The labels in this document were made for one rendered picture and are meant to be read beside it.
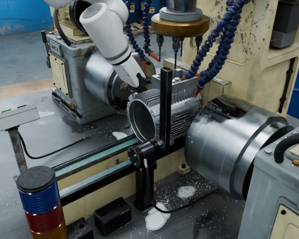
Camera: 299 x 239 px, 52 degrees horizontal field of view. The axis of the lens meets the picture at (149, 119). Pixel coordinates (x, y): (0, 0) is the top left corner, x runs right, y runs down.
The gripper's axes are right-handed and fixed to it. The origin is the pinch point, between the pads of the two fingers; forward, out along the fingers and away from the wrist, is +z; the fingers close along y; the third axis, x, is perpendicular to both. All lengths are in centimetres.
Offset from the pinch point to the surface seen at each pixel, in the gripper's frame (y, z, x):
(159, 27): 6.9, -17.8, 12.7
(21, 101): -79, 16, -33
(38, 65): -343, 131, 6
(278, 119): 43.9, 1.2, 11.8
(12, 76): -323, 110, -30
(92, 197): 13.2, 5.6, -35.5
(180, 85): 11.0, 0.9, 8.2
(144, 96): 5.9, -2.0, -2.5
